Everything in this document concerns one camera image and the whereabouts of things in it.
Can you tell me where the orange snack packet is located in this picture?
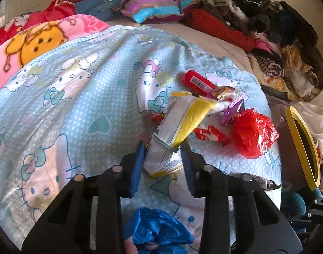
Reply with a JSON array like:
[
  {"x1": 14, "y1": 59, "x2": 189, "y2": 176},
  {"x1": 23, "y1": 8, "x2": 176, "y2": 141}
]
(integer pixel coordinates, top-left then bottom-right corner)
[{"x1": 206, "y1": 85, "x2": 243, "y2": 104}]

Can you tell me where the purple foil wrapper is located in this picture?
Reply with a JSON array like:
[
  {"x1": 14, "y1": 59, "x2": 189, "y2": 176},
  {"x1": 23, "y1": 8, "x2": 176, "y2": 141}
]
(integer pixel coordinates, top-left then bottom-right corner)
[{"x1": 220, "y1": 95, "x2": 245, "y2": 126}]

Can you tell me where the pile of dark clothes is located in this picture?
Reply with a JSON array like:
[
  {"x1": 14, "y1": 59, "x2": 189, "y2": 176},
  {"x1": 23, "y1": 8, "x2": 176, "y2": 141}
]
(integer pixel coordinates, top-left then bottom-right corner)
[{"x1": 199, "y1": 0, "x2": 323, "y2": 96}]

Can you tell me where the blue cartoon cat blanket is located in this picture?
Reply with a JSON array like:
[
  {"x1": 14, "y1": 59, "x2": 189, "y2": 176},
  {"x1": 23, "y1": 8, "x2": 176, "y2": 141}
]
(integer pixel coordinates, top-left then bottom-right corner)
[{"x1": 0, "y1": 25, "x2": 282, "y2": 254}]

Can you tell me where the red tube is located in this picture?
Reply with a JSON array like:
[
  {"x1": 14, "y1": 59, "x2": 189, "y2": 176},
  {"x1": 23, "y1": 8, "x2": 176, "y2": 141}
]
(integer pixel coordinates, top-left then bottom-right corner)
[{"x1": 182, "y1": 69, "x2": 217, "y2": 97}]

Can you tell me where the blue plastic bag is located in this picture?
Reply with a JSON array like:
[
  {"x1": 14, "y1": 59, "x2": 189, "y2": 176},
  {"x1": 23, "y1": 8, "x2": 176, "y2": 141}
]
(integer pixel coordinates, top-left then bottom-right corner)
[{"x1": 124, "y1": 206, "x2": 195, "y2": 254}]

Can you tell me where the red plastic bag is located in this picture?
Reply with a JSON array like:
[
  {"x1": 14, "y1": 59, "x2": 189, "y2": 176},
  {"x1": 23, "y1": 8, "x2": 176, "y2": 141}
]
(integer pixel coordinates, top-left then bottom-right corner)
[{"x1": 232, "y1": 108, "x2": 280, "y2": 159}]

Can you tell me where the pink bear print blanket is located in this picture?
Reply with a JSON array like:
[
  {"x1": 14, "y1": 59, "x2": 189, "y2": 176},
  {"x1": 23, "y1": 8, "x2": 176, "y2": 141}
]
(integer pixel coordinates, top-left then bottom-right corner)
[{"x1": 0, "y1": 14, "x2": 112, "y2": 98}]

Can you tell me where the yellow tiger print blanket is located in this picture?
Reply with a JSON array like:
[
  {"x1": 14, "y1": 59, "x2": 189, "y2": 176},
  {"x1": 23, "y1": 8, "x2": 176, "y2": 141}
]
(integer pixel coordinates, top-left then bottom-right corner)
[{"x1": 247, "y1": 45, "x2": 321, "y2": 101}]

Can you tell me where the teal round object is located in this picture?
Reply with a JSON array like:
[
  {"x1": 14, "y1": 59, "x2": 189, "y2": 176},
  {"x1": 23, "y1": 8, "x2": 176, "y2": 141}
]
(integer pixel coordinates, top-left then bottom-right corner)
[{"x1": 280, "y1": 190, "x2": 323, "y2": 233}]

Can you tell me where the blue floral quilt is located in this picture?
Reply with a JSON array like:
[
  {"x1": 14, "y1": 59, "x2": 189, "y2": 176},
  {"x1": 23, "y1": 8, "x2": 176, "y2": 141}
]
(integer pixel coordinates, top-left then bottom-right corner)
[{"x1": 74, "y1": 0, "x2": 125, "y2": 22}]

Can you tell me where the red and white wrapper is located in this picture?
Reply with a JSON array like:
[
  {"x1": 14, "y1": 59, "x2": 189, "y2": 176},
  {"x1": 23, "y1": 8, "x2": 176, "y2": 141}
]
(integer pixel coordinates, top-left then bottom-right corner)
[{"x1": 193, "y1": 124, "x2": 231, "y2": 146}]

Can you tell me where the small red wrapper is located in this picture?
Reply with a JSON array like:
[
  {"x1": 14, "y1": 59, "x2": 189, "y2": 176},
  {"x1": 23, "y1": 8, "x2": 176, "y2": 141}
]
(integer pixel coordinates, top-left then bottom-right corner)
[{"x1": 150, "y1": 112, "x2": 165, "y2": 124}]

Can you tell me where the dark candy bar wrapper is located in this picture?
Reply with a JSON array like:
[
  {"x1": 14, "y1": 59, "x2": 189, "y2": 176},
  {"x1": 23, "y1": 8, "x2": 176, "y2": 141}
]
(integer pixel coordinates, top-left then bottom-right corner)
[{"x1": 229, "y1": 172, "x2": 282, "y2": 191}]

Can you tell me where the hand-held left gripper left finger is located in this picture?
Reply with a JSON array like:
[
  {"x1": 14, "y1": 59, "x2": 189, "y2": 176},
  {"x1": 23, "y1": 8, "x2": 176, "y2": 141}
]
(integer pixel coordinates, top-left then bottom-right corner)
[{"x1": 21, "y1": 140, "x2": 147, "y2": 254}]

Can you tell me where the red cloth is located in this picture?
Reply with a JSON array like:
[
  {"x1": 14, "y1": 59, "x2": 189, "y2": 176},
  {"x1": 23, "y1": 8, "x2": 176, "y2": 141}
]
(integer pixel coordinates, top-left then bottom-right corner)
[{"x1": 183, "y1": 8, "x2": 257, "y2": 52}]

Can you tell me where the pale cloth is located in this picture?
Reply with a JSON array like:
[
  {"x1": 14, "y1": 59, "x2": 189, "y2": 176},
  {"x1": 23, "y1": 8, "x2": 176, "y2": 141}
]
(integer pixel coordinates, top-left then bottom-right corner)
[{"x1": 291, "y1": 95, "x2": 323, "y2": 159}]

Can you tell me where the striped purple pillow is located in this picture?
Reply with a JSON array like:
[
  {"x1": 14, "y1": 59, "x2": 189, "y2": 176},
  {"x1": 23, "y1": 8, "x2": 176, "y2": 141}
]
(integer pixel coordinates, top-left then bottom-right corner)
[{"x1": 112, "y1": 0, "x2": 197, "y2": 24}]

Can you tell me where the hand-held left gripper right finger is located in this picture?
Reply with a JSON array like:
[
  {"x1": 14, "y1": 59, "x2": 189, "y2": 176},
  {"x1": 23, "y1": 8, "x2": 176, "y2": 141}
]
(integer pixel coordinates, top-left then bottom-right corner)
[{"x1": 181, "y1": 140, "x2": 302, "y2": 254}]

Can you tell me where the white and yellow snack bag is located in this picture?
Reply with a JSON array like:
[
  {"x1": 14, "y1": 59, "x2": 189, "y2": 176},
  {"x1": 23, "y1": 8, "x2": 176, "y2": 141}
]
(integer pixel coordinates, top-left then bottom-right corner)
[{"x1": 146, "y1": 91, "x2": 225, "y2": 178}]

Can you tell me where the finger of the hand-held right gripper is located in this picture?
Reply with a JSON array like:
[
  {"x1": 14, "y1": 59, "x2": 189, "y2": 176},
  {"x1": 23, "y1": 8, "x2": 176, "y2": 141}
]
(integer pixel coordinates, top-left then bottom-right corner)
[{"x1": 287, "y1": 194, "x2": 323, "y2": 224}]

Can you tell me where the yellow rimmed trash bin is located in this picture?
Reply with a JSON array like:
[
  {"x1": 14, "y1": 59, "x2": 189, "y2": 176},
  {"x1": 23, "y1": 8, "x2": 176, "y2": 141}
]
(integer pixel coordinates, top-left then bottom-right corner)
[{"x1": 279, "y1": 106, "x2": 322, "y2": 191}]

